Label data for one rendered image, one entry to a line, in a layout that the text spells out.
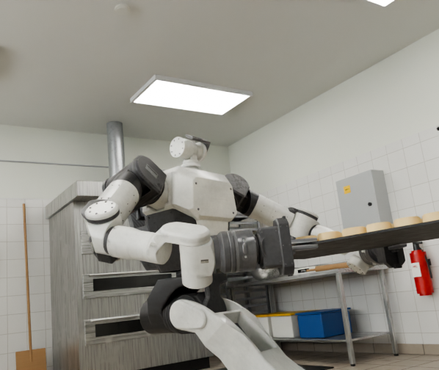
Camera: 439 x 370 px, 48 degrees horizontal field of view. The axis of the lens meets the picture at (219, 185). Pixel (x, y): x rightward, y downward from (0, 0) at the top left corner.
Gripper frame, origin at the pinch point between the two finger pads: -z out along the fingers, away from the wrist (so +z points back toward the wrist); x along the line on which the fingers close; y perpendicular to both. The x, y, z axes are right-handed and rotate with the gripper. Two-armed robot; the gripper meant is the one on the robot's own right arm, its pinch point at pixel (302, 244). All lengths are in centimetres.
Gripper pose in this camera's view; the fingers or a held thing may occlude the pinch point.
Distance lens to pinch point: 107.6
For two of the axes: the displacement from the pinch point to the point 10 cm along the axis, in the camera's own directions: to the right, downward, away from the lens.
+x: -1.1, -9.7, 2.3
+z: -9.9, 0.8, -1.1
